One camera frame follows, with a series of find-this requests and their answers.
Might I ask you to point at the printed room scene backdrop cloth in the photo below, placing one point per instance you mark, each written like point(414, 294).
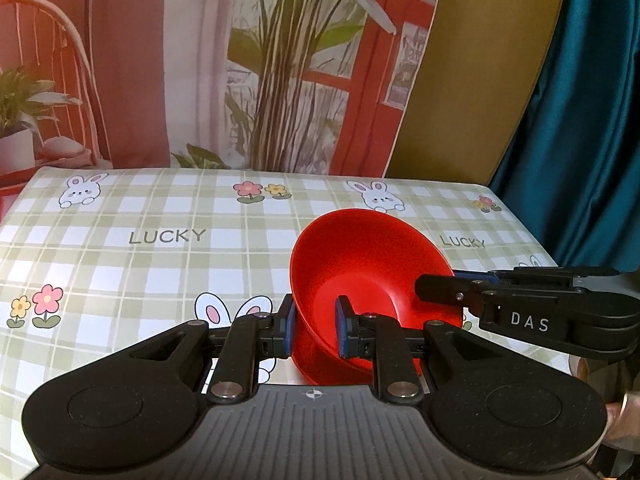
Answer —
point(175, 60)

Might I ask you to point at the green checked rabbit tablecloth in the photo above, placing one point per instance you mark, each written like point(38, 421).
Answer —
point(150, 270)

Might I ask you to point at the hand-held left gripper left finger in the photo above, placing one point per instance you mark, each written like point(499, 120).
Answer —
point(287, 327)

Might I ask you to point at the person's right hand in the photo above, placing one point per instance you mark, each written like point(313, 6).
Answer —
point(626, 425)

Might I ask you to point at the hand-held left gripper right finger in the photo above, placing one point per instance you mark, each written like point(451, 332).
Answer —
point(343, 327)

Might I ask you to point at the teal curtain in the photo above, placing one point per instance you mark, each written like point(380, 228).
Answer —
point(590, 110)

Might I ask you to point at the red plastic bowl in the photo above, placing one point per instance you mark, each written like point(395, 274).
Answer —
point(360, 250)

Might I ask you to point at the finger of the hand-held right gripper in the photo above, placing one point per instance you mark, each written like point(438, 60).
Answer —
point(540, 273)
point(445, 291)

